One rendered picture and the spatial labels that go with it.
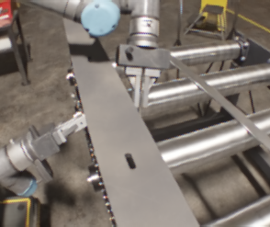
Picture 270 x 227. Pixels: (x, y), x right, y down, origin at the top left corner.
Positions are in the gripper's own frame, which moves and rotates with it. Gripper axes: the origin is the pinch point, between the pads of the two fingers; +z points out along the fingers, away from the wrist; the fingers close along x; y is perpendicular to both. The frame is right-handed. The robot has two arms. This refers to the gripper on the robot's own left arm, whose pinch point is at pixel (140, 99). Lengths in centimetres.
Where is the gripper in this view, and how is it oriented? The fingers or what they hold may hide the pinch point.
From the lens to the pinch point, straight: 61.1
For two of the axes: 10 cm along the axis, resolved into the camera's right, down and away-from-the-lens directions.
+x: 9.7, 0.3, 2.6
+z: -0.6, 9.9, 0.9
